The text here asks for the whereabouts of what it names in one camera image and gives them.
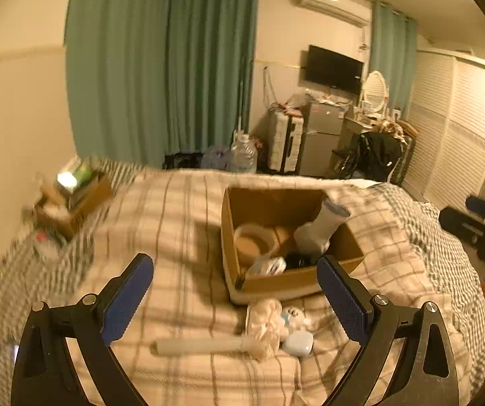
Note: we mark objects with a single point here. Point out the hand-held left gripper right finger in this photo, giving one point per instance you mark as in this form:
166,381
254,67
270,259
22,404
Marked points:
344,300

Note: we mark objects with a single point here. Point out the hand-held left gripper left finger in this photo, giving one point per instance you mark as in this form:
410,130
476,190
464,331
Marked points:
127,302

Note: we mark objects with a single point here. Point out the small white plush toy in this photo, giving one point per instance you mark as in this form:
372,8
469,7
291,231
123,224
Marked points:
296,319

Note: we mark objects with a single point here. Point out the white earbuds case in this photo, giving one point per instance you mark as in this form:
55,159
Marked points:
298,343

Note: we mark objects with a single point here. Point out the grey striped bedding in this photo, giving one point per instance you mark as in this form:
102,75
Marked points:
449,262

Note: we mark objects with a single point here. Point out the small black item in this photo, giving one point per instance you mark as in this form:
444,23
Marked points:
298,261

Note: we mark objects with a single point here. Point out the white sock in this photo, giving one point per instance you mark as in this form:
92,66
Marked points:
319,230

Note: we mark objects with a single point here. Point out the clear plastic packet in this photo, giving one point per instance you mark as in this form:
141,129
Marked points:
268,266

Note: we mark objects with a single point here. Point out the dark suitcase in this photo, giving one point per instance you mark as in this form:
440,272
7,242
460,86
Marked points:
406,158

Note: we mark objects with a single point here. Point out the white louvred wardrobe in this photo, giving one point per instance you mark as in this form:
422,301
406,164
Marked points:
458,127

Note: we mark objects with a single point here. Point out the beige plaid blanket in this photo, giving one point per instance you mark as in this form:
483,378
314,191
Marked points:
175,228

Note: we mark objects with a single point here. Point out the black backpack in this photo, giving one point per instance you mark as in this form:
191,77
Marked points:
381,156

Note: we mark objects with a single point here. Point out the beige tape roll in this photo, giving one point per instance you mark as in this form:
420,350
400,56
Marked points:
253,241

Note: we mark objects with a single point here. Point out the cluttered small cardboard box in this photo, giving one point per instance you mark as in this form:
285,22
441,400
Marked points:
73,201

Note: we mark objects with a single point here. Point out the black bag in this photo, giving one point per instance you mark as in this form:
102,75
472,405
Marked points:
181,160

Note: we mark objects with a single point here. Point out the white oval mirror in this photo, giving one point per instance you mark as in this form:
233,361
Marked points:
374,89

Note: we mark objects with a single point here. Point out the grey mini fridge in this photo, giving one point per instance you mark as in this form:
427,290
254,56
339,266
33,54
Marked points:
323,139

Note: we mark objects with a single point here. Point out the white ribbed suitcase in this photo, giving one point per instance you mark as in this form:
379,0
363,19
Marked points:
284,143

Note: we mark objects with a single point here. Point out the blue plastic bag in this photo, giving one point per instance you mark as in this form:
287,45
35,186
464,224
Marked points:
216,157

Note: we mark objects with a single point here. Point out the large clear water bottle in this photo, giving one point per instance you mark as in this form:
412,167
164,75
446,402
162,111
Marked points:
243,156

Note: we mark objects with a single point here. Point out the narrow green curtain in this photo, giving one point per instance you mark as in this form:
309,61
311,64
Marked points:
392,59

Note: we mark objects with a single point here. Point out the wide green curtain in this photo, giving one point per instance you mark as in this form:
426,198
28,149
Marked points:
158,67

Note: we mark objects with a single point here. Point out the white air conditioner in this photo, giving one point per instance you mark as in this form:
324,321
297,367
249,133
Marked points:
335,4

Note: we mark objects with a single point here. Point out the black wall television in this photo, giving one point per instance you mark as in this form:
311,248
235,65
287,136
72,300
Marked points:
331,70

